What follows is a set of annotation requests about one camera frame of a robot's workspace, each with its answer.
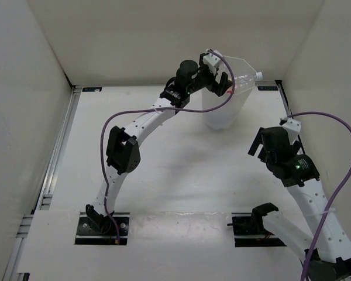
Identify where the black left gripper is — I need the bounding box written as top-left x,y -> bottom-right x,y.
187,54 -> 233,97

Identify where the clear ribbed plastic bottle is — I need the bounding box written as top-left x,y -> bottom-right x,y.
234,72 -> 263,94

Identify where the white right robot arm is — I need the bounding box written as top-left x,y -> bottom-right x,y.
248,126 -> 351,280

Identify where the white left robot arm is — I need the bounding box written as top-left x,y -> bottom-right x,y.
86,50 -> 235,234

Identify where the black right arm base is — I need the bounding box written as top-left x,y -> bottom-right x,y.
227,203 -> 286,248

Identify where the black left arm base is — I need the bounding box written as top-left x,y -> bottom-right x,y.
74,213 -> 130,246

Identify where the white polygonal plastic bin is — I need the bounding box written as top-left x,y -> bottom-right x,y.
201,56 -> 257,130

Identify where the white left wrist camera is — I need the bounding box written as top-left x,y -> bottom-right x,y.
206,49 -> 223,75

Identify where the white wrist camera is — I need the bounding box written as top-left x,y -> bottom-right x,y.
280,116 -> 301,144
206,49 -> 223,75

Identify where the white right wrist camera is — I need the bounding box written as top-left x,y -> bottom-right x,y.
280,116 -> 301,144

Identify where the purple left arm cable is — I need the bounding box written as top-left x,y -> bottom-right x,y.
101,49 -> 236,245

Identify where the aluminium left frame rail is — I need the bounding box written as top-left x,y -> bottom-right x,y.
2,85 -> 82,280

